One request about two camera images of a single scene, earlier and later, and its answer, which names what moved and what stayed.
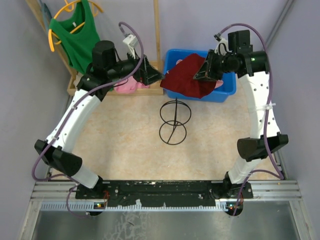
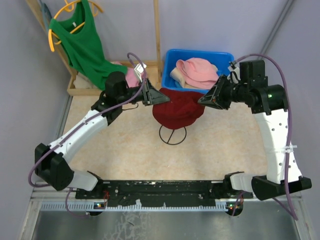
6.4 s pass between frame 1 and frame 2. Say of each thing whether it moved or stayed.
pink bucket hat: moved
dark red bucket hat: moved
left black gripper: moved
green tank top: stayed
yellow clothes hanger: stayed
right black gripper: moved
